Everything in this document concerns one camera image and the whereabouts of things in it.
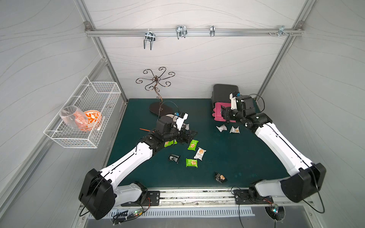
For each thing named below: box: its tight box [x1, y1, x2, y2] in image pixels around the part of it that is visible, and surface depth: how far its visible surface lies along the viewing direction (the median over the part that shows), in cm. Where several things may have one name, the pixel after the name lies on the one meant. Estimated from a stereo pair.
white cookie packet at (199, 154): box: [193, 147, 207, 161], surface depth 90 cm
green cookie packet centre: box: [187, 139, 200, 152], surface depth 95 cm
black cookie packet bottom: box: [214, 171, 228, 184], surface depth 80 cm
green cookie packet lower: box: [185, 158, 199, 169], surface depth 86 cm
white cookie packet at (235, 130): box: [229, 125, 241, 134], surface depth 100 cm
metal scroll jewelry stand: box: [135, 66, 176, 117], surface depth 95 cm
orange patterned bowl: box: [83, 110, 103, 132], surface depth 68 cm
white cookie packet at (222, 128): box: [215, 123, 228, 133], surface depth 103 cm
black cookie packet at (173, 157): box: [169, 153, 181, 164], surface depth 88 cm
